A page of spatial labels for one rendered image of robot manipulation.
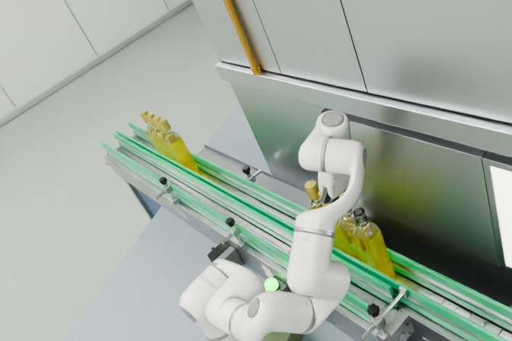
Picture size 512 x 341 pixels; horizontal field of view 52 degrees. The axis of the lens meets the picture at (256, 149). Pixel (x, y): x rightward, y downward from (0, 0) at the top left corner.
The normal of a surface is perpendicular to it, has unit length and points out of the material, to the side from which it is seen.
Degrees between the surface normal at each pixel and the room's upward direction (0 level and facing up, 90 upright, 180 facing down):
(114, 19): 90
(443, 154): 90
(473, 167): 90
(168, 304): 0
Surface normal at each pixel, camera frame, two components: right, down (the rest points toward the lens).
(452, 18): -0.71, 0.59
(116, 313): -0.36, -0.76
